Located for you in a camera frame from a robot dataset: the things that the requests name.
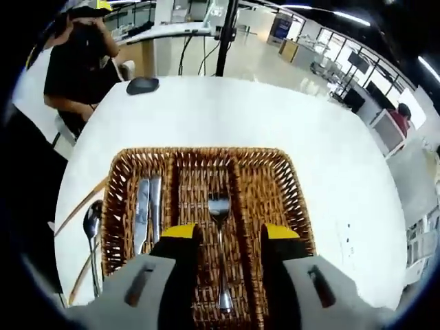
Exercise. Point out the brown wicker storage tray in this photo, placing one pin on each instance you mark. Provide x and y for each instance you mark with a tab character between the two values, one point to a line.
268	185

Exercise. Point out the white armrest chair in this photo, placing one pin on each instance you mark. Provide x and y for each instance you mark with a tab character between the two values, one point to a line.
128	70

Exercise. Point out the silver table knife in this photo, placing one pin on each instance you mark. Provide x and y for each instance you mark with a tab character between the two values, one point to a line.
141	213
155	199

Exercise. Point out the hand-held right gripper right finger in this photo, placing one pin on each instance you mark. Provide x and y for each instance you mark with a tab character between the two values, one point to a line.
309	299

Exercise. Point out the yellow grey cabinet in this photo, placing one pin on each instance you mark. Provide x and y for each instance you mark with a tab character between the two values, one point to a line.
288	51

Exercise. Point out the black tripod stand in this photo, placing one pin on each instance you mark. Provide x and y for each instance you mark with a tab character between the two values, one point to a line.
227	38

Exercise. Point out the black computer mouse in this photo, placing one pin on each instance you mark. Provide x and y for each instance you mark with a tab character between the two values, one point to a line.
142	86

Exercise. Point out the white mesh office chair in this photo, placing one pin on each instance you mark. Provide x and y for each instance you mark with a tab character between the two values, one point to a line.
388	132

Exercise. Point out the silver fork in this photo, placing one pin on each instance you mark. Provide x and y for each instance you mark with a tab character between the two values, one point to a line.
219	208

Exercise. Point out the white side desk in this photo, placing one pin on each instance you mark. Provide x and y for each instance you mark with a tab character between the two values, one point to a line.
165	32

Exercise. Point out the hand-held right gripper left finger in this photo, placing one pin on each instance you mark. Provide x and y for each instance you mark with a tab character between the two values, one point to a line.
137	299

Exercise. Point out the silver spoon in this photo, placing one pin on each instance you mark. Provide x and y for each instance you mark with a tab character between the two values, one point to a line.
92	220

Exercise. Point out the person's black clothing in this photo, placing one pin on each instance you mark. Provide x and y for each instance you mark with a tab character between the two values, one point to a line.
31	189

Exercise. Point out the dark blue banner stand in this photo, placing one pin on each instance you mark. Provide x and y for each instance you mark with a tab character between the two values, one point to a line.
280	29

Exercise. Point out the black wall screen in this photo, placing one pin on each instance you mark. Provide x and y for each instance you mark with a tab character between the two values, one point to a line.
357	62

